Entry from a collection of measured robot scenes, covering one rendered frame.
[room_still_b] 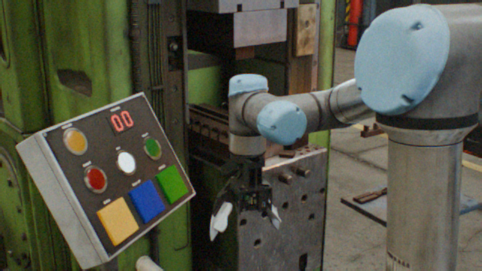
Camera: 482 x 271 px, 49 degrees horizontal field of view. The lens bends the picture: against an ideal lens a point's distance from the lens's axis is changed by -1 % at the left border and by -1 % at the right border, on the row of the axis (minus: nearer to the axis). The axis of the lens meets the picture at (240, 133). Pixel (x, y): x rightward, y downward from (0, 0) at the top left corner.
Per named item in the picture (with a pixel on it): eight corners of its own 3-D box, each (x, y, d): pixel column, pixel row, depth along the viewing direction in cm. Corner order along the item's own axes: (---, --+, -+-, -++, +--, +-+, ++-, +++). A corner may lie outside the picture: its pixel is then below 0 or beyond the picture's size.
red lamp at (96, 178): (111, 188, 107) (108, 168, 106) (89, 194, 104) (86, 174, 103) (103, 184, 109) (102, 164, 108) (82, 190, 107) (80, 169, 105)
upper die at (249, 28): (286, 41, 158) (287, 8, 155) (233, 47, 146) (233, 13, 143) (202, 26, 189) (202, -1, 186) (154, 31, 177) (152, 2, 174)
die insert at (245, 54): (254, 57, 165) (254, 38, 163) (235, 60, 161) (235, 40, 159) (197, 45, 187) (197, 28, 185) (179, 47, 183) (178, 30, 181)
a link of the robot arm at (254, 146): (224, 127, 109) (261, 123, 112) (224, 148, 110) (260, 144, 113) (235, 138, 102) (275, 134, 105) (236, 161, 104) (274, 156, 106)
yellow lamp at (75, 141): (90, 150, 106) (89, 130, 105) (68, 156, 104) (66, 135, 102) (83, 147, 109) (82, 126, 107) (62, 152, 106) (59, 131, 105)
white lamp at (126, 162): (139, 171, 116) (138, 152, 114) (120, 176, 113) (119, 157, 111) (132, 167, 118) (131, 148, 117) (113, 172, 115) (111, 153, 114)
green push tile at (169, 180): (189, 191, 127) (174, 163, 127) (172, 204, 121) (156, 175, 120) (184, 193, 128) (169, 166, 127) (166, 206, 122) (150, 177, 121)
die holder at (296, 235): (321, 266, 188) (327, 147, 174) (238, 309, 165) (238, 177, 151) (223, 211, 229) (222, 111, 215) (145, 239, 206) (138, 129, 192)
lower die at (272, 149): (283, 153, 170) (284, 127, 167) (234, 168, 158) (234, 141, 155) (205, 122, 200) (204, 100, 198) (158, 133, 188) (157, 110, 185)
